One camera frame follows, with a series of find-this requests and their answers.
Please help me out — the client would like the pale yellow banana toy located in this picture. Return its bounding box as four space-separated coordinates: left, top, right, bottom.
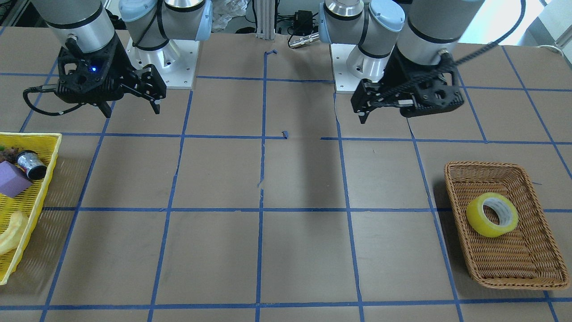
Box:
0 210 29 255

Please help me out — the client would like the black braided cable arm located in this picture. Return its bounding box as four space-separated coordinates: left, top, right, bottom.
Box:
22 84 85 117
369 0 527 108

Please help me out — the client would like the small silver black can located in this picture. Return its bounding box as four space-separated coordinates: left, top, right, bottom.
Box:
16 149 47 181

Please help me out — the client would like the silver metal connector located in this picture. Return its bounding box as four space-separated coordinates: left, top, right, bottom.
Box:
288 32 320 49

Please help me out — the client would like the camera mount black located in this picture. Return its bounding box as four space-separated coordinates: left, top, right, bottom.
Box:
55 37 106 105
399 49 465 118

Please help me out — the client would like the black power adapter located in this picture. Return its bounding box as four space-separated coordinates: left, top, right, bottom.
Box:
290 10 313 36

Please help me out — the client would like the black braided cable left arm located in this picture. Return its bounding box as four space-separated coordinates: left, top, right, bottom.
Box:
369 0 527 108

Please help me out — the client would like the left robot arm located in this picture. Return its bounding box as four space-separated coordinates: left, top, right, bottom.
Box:
318 0 484 123

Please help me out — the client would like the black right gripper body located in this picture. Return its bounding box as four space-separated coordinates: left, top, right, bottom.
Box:
101 35 139 106

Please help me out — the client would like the yellow plastic basket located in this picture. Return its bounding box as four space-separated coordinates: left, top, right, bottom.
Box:
0 132 63 285

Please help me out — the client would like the aluminium frame post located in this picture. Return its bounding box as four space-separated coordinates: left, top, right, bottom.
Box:
252 0 278 42

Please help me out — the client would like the black braided cable right arm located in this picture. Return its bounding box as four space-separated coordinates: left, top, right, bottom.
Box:
22 84 85 117

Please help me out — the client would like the dark brown item in basket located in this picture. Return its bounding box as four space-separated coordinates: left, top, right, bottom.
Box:
0 145 20 164

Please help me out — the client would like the yellow tape roll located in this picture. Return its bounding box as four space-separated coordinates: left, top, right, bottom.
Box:
466 192 519 238

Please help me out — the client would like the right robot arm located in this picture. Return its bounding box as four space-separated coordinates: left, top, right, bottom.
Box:
22 0 213 118

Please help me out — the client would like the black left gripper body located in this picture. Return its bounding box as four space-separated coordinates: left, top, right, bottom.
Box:
379 46 418 108

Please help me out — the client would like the brown wicker basket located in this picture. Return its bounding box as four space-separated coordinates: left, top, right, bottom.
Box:
445 161 571 291

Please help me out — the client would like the purple foam block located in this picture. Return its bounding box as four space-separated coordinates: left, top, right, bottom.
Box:
0 161 32 198

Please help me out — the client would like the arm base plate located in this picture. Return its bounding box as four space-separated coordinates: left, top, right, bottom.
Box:
126 39 202 90
330 41 394 95

